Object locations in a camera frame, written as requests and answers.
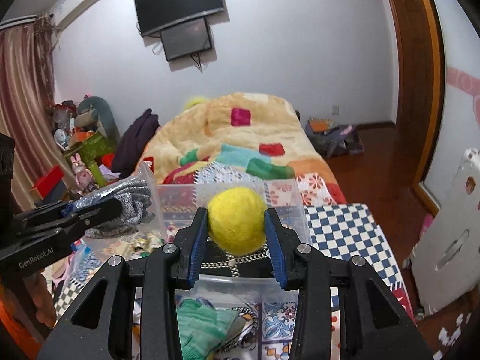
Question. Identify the floral fabric scrunchie bundle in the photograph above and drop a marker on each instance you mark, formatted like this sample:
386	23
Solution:
145	243

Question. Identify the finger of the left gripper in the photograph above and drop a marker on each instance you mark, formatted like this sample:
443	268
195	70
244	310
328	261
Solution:
92	204

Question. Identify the green storage box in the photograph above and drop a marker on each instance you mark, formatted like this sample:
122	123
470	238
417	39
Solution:
90	150

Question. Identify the colourful patchwork quilt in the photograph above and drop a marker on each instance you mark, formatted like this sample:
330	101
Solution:
259	134

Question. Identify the patterned bed sheet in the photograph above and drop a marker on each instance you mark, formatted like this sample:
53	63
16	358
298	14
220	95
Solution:
338	231

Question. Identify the purple backpack on floor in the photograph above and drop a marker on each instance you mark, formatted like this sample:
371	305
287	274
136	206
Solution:
331	139

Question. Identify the clear plastic storage box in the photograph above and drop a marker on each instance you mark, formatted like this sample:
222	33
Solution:
174	207

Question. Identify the striped pink curtain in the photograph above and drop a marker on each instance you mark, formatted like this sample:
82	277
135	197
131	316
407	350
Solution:
27	98

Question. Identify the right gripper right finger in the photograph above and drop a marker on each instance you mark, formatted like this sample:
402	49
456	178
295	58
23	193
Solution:
373	323

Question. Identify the brown wooden door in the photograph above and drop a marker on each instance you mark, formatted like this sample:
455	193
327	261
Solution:
421	79

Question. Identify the white sliding wardrobe door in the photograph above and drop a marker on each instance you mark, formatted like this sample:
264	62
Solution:
459	129

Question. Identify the large black wall television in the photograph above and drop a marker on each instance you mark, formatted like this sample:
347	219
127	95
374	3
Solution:
155	15

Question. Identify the yellow green plush pillow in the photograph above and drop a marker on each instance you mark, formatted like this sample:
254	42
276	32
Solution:
193	101

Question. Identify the grey green neck pillow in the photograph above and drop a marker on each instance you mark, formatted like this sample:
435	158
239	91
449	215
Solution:
102	114

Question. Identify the pink rabbit plush toy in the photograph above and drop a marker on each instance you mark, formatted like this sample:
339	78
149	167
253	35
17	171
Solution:
85	180

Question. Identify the small black wall monitor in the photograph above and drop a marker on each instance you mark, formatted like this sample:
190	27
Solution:
186	39

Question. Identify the grey knitted cloth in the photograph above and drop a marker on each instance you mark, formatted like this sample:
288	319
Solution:
135	196

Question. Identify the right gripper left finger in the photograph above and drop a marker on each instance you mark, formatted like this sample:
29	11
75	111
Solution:
99	323

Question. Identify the red box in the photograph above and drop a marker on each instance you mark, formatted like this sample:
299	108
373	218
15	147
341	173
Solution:
44	185

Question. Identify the green knitted glove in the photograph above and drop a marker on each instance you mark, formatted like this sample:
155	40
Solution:
202	328

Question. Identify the wall power socket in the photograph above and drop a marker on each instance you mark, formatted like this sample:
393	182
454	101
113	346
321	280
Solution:
335	110

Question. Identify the yellow felt ball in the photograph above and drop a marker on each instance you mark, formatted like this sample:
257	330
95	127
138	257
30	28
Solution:
236	220

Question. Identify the dark purple jacket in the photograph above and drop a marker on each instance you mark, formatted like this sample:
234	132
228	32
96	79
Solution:
133	143

